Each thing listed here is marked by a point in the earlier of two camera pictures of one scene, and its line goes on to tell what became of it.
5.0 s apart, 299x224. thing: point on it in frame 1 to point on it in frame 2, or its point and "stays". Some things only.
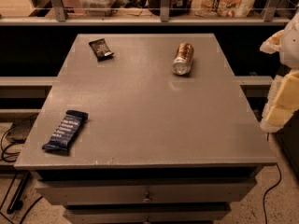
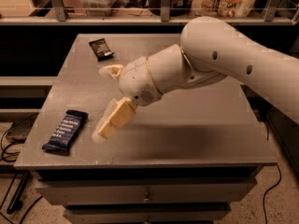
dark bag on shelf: x=179 y=0 stays
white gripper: x=291 y=49 to x=136 y=79
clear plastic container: x=97 y=1 stays
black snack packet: x=101 y=49 stays
